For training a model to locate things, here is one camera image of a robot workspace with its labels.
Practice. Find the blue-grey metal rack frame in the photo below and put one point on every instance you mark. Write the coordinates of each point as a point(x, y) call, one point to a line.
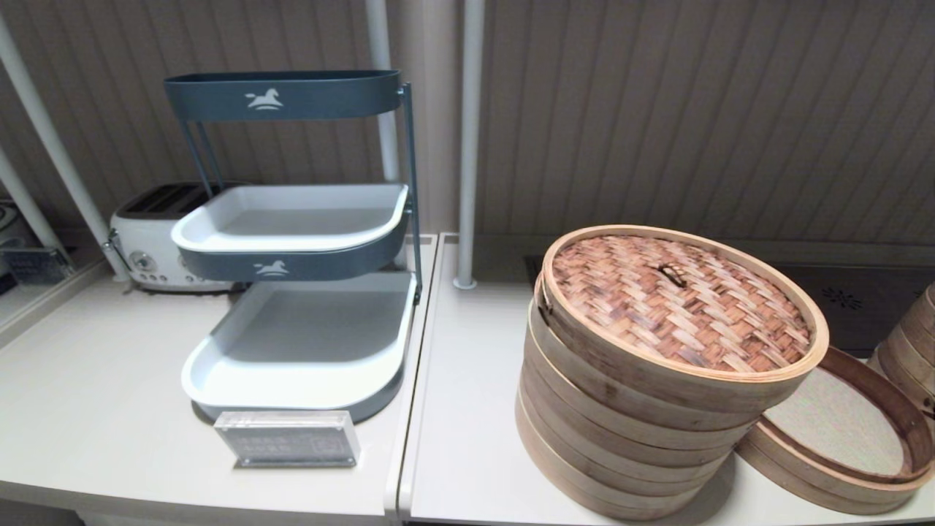
point(410, 183)

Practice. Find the white-lined blue-grey rack tray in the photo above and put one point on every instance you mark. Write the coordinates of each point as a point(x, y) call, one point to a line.
point(292, 219)
point(292, 343)

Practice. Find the large bamboo steamer basket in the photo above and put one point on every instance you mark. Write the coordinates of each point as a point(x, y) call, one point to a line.
point(584, 427)
point(584, 478)

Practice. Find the bamboo steamer stack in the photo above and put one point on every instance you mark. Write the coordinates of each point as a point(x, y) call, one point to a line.
point(913, 343)

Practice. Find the white metal support pole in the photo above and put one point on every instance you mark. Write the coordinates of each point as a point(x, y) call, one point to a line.
point(51, 139)
point(380, 36)
point(25, 201)
point(471, 146)

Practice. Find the white retro toaster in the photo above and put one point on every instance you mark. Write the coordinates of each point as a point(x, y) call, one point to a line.
point(146, 241)

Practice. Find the low bamboo steamer base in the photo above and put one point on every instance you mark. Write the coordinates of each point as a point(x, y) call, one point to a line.
point(803, 482)

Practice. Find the clear acrylic warning sign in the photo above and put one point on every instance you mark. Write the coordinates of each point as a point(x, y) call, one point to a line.
point(288, 438)

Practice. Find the small dark acrylic sign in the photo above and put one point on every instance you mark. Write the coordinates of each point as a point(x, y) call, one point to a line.
point(33, 264)

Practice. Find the small woven bamboo steamer lid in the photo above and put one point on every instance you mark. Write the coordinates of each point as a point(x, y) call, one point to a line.
point(679, 307)

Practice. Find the blue-grey oval rack shelf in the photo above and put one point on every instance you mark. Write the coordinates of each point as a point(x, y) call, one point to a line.
point(329, 95)

